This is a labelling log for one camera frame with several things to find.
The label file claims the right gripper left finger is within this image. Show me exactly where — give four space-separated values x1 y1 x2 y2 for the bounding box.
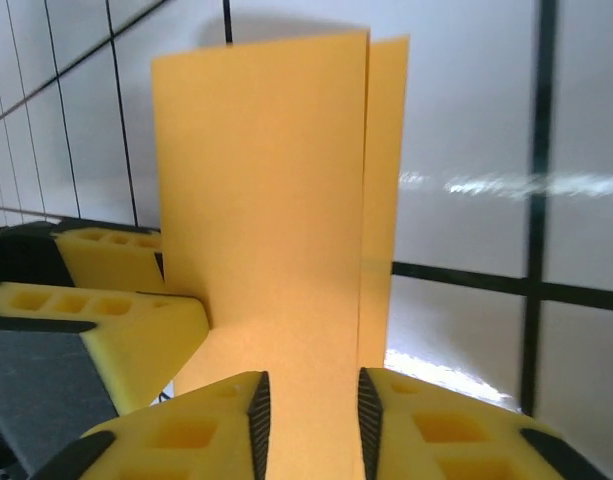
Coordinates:
33 369 272 480

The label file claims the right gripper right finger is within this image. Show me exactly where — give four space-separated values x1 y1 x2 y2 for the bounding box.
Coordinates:
358 367 610 480

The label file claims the orange square paper sheet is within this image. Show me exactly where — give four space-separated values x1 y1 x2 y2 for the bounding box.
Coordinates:
150 30 411 480

